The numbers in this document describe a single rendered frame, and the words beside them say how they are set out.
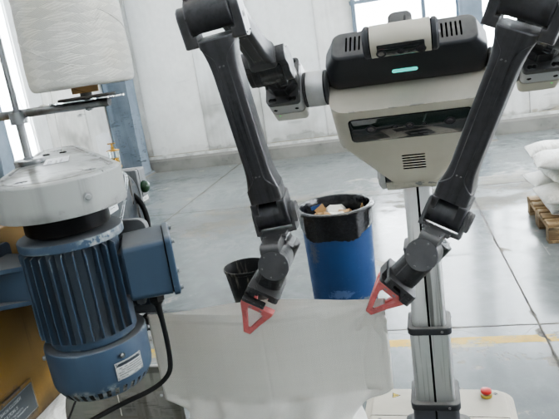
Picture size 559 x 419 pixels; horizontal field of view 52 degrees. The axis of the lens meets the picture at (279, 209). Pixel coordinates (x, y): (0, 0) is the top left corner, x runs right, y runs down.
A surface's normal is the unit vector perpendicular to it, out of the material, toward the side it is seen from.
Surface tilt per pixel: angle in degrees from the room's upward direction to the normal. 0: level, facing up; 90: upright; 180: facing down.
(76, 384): 91
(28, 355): 90
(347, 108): 40
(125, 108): 90
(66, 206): 91
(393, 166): 130
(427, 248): 78
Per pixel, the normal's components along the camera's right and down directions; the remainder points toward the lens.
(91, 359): 0.20, 0.24
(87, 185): 0.72, 0.09
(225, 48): -0.13, 0.46
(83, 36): 0.44, 0.08
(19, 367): 0.97, -0.09
